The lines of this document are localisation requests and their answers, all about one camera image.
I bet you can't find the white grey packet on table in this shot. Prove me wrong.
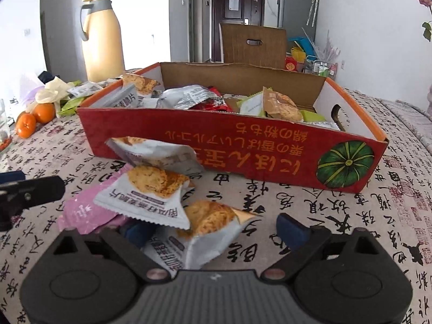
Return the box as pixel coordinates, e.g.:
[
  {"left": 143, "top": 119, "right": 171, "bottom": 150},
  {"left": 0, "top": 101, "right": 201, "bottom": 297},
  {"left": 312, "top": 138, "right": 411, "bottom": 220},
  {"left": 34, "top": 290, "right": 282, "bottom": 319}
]
[{"left": 67, "top": 81, "right": 103, "bottom": 98}]

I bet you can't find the orange mandarin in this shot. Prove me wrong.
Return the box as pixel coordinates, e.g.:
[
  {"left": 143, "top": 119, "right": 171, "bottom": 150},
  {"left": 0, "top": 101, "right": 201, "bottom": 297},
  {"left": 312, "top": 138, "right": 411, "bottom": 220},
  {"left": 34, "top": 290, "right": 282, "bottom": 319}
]
[
  {"left": 15, "top": 113, "right": 37, "bottom": 139},
  {"left": 32, "top": 103, "right": 56, "bottom": 124}
]

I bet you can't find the folded grey patterned blanket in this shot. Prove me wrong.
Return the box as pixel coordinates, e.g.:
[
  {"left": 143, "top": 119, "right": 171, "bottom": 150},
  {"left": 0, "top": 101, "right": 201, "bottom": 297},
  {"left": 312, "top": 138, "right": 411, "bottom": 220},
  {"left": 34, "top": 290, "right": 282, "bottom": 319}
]
[{"left": 380, "top": 100, "right": 431, "bottom": 147}]

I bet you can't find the brown wooden chair back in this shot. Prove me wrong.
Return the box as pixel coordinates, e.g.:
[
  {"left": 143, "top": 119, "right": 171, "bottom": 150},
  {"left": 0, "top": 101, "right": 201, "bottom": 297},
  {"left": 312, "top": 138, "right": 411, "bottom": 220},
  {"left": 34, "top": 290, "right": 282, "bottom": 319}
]
[{"left": 220, "top": 23, "right": 287, "bottom": 69}]

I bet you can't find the grey refrigerator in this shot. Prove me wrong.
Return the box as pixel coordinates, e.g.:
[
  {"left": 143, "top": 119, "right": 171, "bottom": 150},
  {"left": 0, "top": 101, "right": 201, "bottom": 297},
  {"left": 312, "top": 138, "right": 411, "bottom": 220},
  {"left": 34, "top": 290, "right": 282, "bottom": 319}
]
[{"left": 278, "top": 0, "right": 318, "bottom": 40}]

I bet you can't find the brown cracker packet in box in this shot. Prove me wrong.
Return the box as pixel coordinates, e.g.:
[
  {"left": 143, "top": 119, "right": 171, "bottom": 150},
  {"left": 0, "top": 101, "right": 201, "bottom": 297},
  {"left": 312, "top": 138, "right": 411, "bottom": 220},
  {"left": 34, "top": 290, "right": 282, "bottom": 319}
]
[{"left": 263, "top": 87, "right": 303, "bottom": 122}]

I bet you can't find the dried pink rose bouquet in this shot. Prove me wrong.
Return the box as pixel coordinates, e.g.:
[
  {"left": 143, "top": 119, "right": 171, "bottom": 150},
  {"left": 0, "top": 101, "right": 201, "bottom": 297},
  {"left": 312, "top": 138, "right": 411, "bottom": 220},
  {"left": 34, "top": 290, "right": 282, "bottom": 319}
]
[{"left": 412, "top": 0, "right": 432, "bottom": 43}]

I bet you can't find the orange mandarin front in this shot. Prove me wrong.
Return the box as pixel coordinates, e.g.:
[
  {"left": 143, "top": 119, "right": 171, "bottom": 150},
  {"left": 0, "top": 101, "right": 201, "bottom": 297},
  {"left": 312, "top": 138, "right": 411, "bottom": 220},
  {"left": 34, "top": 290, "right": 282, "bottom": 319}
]
[{"left": 15, "top": 113, "right": 37, "bottom": 139}]

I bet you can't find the pink snack packet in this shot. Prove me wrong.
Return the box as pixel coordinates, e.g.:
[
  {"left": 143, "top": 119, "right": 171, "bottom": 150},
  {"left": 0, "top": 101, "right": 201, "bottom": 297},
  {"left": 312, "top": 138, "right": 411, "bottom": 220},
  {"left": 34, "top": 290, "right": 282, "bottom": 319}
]
[{"left": 56, "top": 165, "right": 132, "bottom": 235}]

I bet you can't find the orange mandarin rear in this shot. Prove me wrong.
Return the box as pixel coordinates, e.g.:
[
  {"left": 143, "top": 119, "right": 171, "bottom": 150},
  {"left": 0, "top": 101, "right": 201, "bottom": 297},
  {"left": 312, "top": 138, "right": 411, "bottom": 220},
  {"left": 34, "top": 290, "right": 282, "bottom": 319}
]
[{"left": 32, "top": 103, "right": 56, "bottom": 124}]

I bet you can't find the white cracker packet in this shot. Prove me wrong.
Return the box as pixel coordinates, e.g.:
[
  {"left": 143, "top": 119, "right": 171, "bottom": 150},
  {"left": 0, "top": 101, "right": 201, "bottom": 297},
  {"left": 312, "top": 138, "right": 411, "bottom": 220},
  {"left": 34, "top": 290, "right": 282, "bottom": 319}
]
[
  {"left": 94, "top": 166, "right": 190, "bottom": 230},
  {"left": 106, "top": 136, "right": 204, "bottom": 176},
  {"left": 141, "top": 200, "right": 257, "bottom": 276}
]

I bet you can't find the red cardboard pumpkin box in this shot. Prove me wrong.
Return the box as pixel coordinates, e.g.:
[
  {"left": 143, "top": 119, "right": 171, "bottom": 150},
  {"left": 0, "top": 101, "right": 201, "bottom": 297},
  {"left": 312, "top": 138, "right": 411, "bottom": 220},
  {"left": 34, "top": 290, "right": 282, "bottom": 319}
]
[{"left": 77, "top": 62, "right": 388, "bottom": 193}]

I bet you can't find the metal wire storage rack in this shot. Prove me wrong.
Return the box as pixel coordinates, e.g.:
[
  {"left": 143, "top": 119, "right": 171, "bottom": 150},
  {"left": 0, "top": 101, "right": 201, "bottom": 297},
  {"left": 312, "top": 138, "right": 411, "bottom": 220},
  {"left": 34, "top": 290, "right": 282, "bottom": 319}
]
[{"left": 302, "top": 56, "right": 338, "bottom": 80}]

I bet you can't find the white cracker packet by box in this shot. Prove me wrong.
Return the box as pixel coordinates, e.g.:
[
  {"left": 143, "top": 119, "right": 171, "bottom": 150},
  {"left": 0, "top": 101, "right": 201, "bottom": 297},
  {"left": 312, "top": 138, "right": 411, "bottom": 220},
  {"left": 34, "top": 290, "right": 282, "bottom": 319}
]
[{"left": 106, "top": 136, "right": 204, "bottom": 176}]

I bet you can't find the silver red packet in box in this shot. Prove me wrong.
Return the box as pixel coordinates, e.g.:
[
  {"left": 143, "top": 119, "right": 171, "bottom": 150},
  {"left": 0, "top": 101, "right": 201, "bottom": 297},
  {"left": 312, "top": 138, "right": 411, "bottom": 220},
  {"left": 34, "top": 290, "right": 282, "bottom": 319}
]
[{"left": 157, "top": 85, "right": 233, "bottom": 112}]

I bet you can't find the green snack packet by oranges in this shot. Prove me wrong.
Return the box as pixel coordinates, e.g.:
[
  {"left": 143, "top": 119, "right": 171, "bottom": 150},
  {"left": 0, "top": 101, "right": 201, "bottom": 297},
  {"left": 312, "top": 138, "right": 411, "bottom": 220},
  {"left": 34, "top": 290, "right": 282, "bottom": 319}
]
[{"left": 56, "top": 93, "right": 87, "bottom": 118}]

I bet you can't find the dark brown entrance door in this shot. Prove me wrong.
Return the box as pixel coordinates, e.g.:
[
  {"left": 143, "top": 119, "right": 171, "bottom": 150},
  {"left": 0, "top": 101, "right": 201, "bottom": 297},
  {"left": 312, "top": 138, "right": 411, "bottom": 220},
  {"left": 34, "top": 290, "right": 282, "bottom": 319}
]
[{"left": 211, "top": 0, "right": 264, "bottom": 62}]

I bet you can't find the yellow thermos jug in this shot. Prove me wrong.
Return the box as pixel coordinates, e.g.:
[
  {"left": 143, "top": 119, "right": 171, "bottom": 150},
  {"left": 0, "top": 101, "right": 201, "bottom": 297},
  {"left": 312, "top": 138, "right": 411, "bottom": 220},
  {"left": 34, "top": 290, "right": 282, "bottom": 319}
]
[{"left": 79, "top": 0, "right": 125, "bottom": 83}]

